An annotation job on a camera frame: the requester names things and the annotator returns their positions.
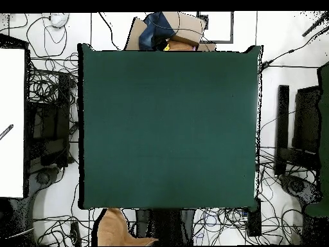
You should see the tan terry towel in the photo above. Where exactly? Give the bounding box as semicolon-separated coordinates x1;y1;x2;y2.
96;207;159;247

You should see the white flat panel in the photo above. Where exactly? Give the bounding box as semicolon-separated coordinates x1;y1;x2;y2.
0;48;26;199

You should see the dark green table cloth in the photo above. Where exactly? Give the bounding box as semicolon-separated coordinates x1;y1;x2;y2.
77;42;263;212

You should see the orange garment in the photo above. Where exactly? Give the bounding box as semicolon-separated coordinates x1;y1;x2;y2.
163;40;200;51

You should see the dark blue garment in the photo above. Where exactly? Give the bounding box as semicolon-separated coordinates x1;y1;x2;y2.
138;12;176;51

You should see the brown cardboard box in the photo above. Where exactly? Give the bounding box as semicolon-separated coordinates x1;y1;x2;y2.
124;11;217;51

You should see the black equipment rack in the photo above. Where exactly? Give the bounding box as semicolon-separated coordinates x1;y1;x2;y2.
27;71;74;168

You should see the black upright bar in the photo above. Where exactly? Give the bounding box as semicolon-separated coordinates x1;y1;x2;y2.
274;84;290;176

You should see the grey stand foot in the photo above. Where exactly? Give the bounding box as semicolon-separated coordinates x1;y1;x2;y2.
29;166;61;199
279;174;322;206

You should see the black power strip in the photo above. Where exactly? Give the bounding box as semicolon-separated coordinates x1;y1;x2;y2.
69;221;82;247

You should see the black chair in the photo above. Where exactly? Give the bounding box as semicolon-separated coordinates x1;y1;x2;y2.
292;86;322;155

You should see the person's foot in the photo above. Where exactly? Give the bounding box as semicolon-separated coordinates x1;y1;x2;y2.
49;12;70;29

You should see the striped black rod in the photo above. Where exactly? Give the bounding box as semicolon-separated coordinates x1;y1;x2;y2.
0;123;14;141

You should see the thin black rod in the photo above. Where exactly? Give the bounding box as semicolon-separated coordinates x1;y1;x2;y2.
301;11;329;37

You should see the black square frame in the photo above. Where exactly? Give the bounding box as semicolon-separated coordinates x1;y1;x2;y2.
196;11;235;44

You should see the black cable with connector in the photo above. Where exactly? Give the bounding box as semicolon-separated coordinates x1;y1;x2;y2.
261;25;329;69

